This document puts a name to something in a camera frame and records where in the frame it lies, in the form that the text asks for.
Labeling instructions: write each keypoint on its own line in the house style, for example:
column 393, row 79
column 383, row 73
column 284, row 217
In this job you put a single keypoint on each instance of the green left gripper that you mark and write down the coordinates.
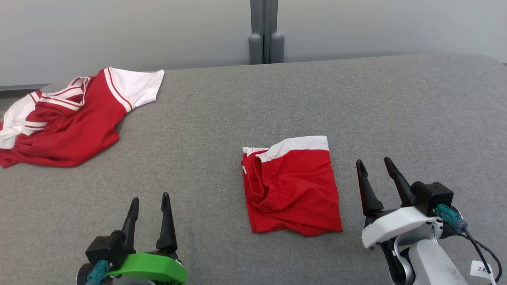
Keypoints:
column 154, row 267

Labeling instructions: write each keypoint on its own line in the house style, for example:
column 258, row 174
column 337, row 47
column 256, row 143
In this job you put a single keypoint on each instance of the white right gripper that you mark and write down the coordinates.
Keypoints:
column 396, row 225

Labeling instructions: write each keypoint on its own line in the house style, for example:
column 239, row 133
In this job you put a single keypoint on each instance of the red white shorts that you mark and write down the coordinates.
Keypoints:
column 297, row 190

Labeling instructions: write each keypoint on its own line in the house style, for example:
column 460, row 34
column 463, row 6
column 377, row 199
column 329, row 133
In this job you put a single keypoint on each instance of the red white basketball jersey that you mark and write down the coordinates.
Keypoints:
column 79, row 122

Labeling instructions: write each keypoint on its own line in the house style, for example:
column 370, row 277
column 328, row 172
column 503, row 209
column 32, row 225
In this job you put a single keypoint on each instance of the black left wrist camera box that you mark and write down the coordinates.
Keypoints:
column 105, row 247

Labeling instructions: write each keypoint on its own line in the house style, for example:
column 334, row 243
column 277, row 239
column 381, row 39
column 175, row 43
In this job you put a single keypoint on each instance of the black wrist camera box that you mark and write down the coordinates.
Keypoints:
column 105, row 247
column 433, row 196

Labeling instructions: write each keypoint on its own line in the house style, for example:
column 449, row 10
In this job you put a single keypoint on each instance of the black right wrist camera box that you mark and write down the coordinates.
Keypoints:
column 433, row 196

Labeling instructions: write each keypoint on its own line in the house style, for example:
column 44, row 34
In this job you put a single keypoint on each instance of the grey wall baseboard strip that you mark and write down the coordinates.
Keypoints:
column 20, row 87

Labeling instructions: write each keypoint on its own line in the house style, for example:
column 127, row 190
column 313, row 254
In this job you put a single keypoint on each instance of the grey double partition post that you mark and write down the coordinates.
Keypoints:
column 264, row 35

